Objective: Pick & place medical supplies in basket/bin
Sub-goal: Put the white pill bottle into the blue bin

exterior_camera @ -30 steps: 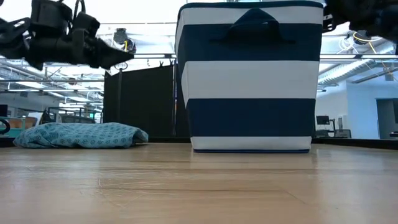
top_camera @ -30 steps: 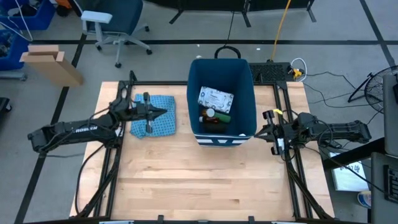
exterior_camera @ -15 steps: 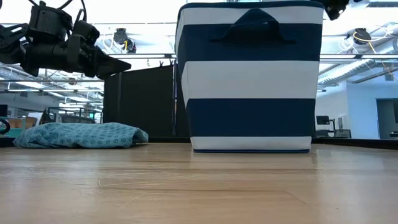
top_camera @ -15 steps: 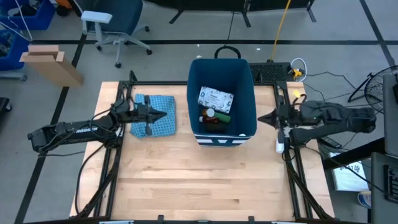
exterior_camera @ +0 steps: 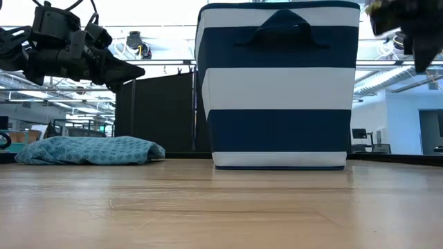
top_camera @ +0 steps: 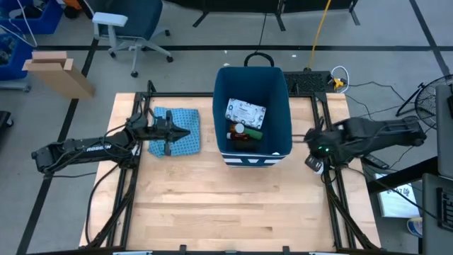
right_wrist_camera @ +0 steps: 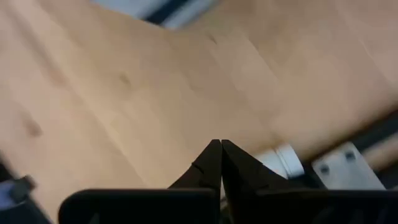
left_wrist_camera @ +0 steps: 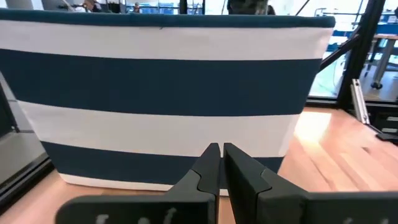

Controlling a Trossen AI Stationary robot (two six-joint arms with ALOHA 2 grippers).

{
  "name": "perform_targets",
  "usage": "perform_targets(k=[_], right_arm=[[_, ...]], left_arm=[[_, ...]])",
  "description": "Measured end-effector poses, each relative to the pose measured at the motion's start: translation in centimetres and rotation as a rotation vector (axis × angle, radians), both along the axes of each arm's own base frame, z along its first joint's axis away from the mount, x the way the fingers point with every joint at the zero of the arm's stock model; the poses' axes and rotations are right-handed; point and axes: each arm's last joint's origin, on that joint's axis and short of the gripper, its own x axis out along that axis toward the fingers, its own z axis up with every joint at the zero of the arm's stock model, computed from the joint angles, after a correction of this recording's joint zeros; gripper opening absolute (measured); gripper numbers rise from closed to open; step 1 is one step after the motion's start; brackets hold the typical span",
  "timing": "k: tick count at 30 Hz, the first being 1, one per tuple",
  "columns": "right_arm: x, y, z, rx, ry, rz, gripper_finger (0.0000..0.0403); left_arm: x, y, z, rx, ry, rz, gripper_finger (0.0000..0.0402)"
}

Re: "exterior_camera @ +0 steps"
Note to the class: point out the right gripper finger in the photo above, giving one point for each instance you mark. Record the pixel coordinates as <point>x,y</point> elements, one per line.
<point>425,57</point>

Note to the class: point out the navy white striped fabric basket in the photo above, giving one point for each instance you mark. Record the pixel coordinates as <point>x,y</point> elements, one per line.
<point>277,90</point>

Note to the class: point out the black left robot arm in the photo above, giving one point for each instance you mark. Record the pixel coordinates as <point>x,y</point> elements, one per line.
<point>55,20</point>

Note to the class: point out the black overhead mounted device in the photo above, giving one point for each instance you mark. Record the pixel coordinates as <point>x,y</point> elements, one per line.
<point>398,41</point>
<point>133,41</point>

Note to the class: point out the black divider panel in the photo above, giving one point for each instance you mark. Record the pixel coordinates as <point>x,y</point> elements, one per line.
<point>159,114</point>

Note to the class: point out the blue patterned folded cloth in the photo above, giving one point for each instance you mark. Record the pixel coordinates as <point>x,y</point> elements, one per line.
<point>90,150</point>

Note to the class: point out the grey door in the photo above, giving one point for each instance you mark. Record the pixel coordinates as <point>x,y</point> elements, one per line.
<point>429,135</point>

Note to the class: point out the black computer monitor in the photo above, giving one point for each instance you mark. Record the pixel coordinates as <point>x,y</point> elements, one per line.
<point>359,133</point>
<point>3,123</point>

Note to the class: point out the black desk equipment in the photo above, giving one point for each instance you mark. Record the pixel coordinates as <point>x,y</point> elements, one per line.
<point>380,148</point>

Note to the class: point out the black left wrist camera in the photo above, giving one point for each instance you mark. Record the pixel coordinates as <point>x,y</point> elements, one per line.
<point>98,34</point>

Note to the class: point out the silver ventilation duct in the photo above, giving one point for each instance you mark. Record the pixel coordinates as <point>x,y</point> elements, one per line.
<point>380,81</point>

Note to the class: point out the black metal cart frame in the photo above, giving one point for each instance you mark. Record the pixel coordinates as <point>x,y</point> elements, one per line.
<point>83,131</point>

